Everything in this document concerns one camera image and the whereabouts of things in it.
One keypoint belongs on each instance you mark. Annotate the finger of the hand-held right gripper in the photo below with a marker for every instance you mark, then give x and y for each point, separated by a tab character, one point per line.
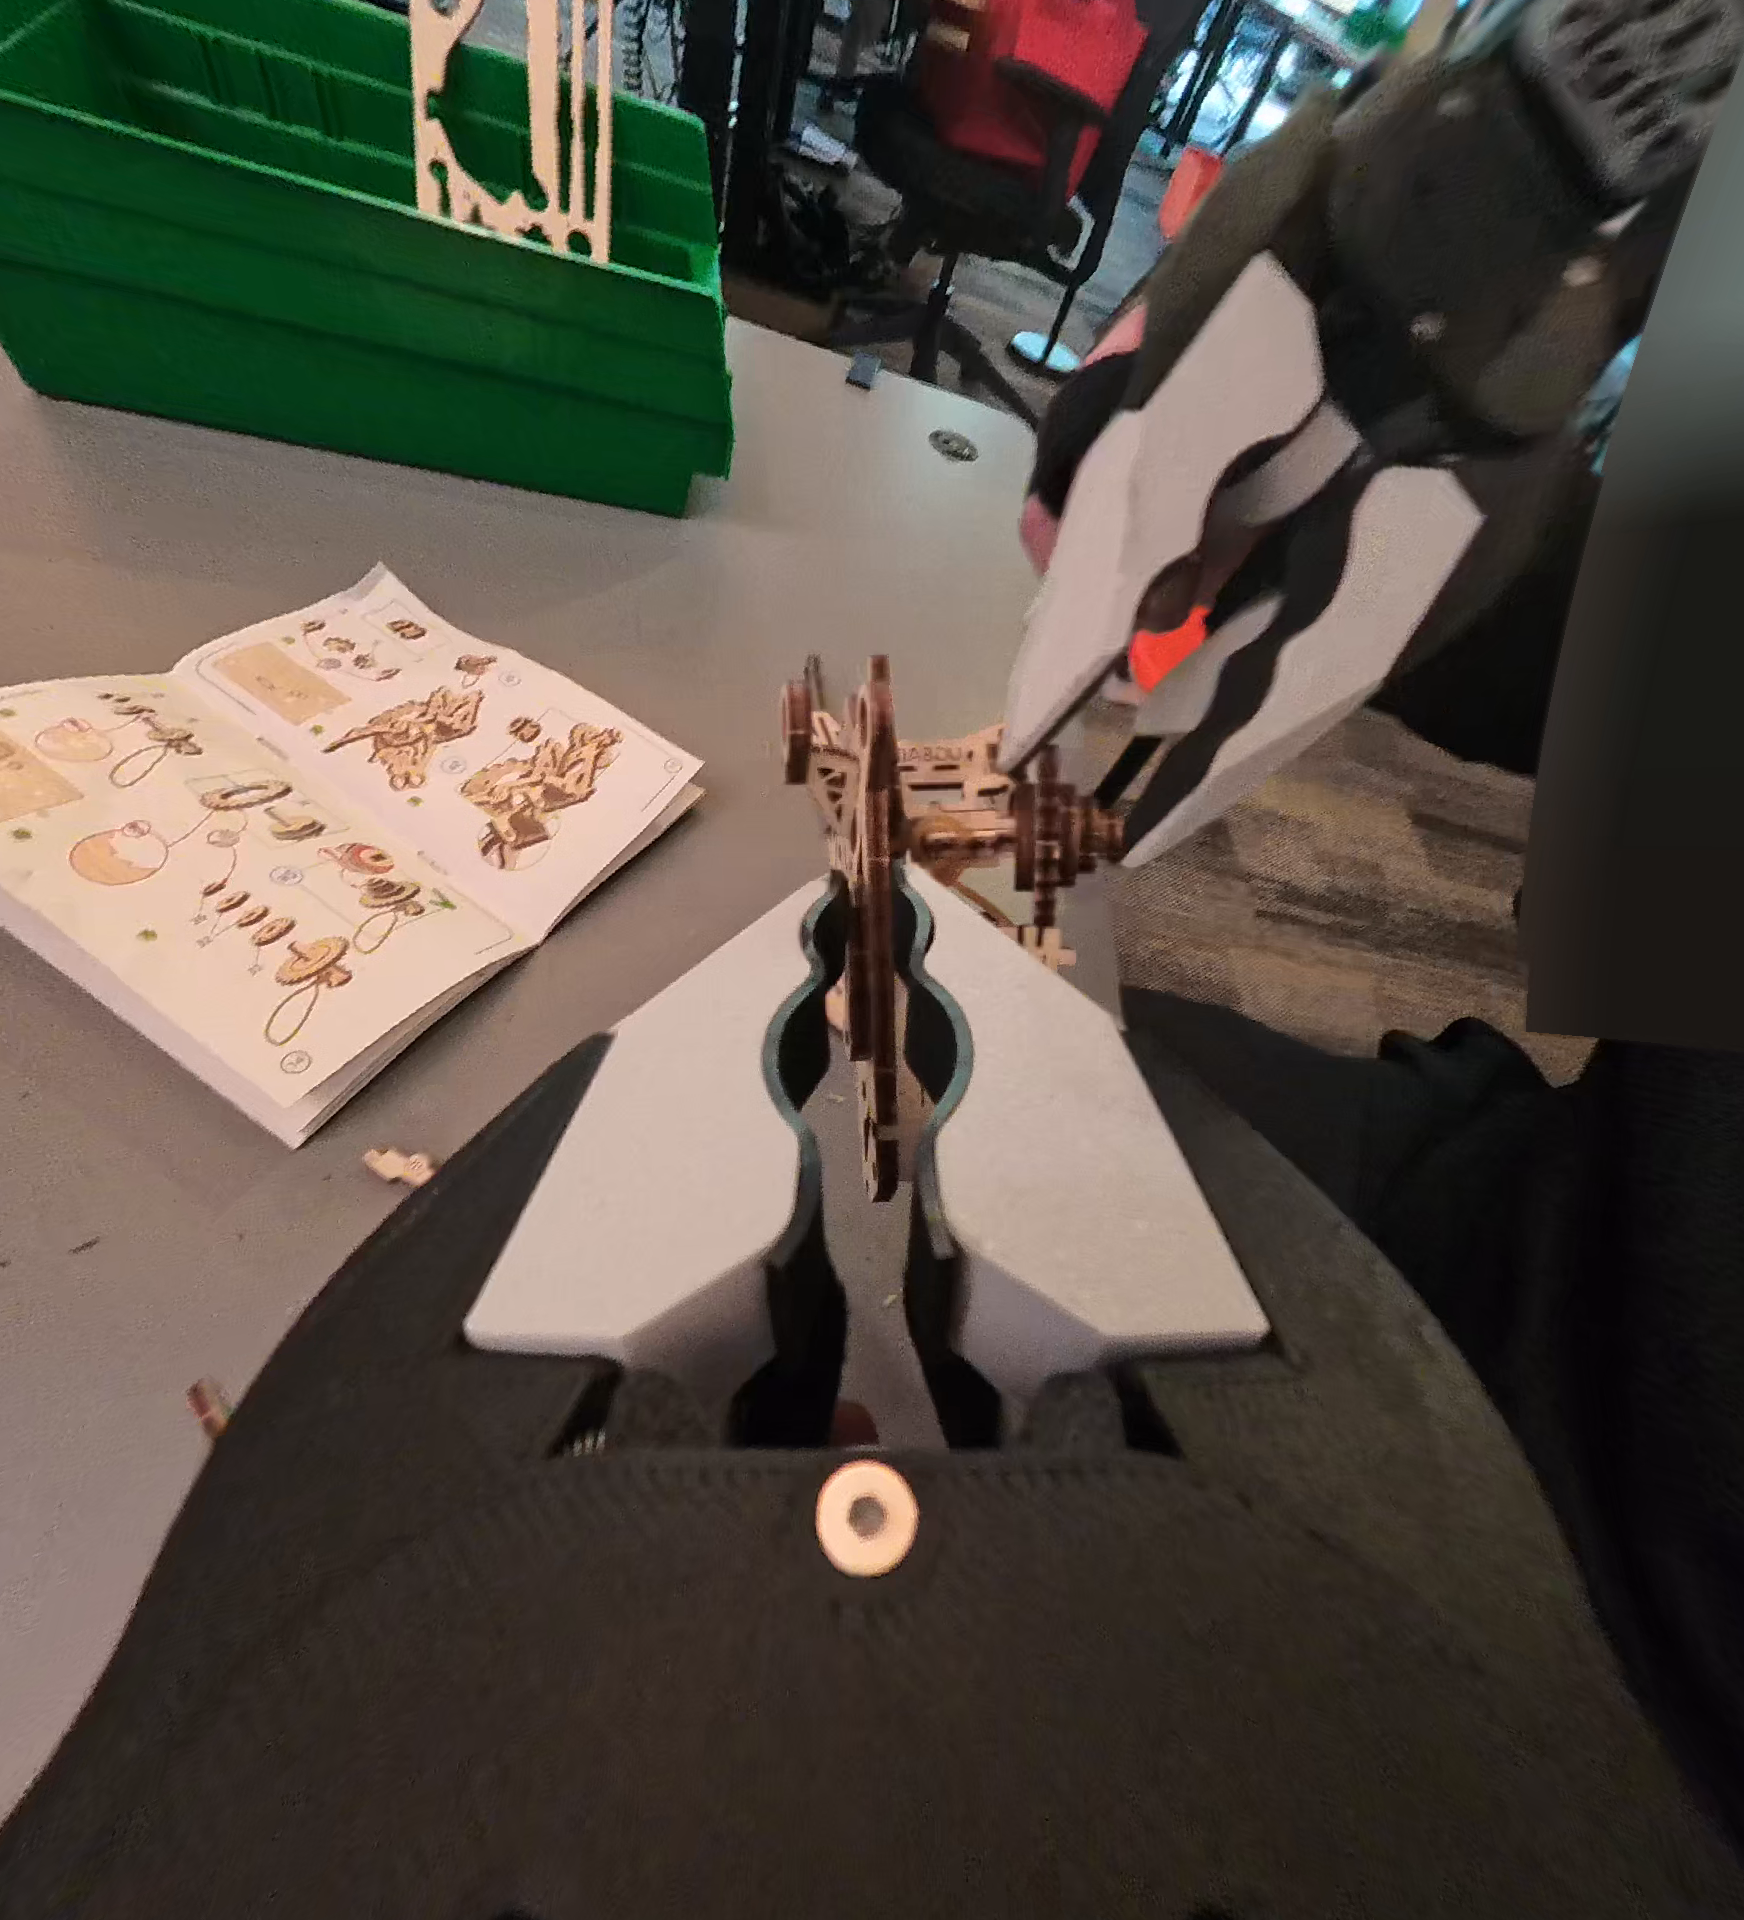
1366	602
1171	451

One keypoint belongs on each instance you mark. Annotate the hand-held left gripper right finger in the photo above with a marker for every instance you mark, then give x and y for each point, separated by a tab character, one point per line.
1097	1200

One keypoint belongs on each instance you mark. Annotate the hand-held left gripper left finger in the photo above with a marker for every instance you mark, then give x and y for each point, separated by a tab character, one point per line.
647	1200

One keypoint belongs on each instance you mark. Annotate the wooden gear model assembly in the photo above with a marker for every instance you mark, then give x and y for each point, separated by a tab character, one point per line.
872	840

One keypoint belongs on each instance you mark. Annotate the person's right hand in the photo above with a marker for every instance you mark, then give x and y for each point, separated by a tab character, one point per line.
1039	536

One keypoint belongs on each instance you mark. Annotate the curved notched wooden strip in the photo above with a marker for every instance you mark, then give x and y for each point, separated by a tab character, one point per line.
395	1164

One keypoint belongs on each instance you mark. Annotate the black office chair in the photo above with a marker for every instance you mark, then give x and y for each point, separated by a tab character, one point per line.
963	204

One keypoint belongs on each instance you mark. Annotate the red cloth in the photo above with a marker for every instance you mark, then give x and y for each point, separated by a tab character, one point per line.
1022	74

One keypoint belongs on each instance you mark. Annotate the open instruction booklet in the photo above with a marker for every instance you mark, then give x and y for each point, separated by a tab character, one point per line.
288	840

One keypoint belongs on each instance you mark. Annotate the laser-cut wooden sheet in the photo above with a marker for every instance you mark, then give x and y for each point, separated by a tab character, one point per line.
434	106

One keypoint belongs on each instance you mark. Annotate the green plastic storage bin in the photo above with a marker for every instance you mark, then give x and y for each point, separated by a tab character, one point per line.
288	360

